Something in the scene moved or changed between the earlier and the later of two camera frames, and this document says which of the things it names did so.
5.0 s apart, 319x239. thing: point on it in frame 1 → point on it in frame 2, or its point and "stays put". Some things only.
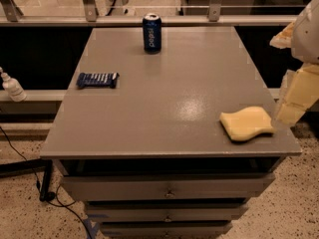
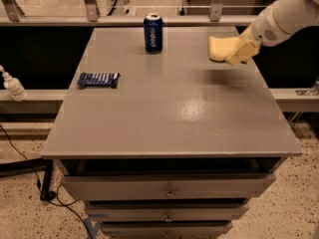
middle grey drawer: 164,212 stays put
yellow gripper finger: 283,39 → 249,35
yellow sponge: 246,122 → 219,49
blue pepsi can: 152,33 stays put
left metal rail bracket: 12,11 stays put
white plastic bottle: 13,87 stays put
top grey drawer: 242,185 stays put
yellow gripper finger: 302,94 → 244,54
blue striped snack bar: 97,80 stays put
